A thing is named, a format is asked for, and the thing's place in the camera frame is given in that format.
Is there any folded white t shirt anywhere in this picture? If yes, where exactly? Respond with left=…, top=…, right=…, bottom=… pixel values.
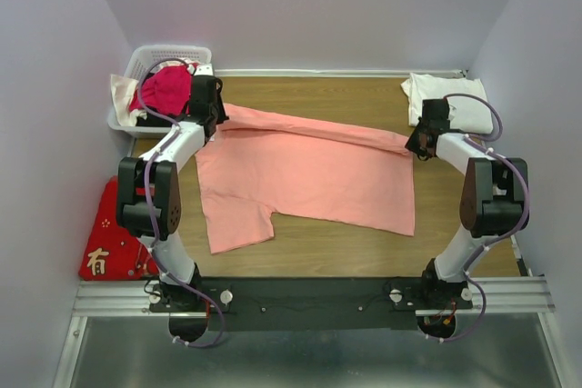
left=401, top=73, right=494, bottom=134

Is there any white plastic laundry basket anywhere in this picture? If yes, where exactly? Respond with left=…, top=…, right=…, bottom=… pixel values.
left=107, top=44, right=215, bottom=138

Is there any aluminium frame rail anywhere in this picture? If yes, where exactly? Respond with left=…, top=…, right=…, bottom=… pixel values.
left=55, top=277, right=564, bottom=387

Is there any salmon pink t shirt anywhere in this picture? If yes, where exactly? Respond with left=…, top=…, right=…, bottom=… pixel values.
left=196, top=104, right=416, bottom=254

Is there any magenta t shirt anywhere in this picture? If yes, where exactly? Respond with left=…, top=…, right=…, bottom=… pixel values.
left=141, top=63, right=198, bottom=116

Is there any red printed cloth bag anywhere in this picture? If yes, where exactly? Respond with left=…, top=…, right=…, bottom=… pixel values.
left=78, top=176, right=158, bottom=282

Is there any cream white garment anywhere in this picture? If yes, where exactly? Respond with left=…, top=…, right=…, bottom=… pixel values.
left=110, top=59, right=194, bottom=127

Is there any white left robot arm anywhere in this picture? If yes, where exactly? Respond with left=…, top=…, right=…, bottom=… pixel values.
left=116, top=59, right=228, bottom=313

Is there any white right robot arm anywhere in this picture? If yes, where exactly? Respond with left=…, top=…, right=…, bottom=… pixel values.
left=406, top=95, right=530, bottom=309

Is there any black garment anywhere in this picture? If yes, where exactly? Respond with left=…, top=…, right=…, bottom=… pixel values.
left=129, top=92, right=172, bottom=127

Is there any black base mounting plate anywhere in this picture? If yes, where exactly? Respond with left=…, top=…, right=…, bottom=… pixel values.
left=149, top=276, right=473, bottom=332

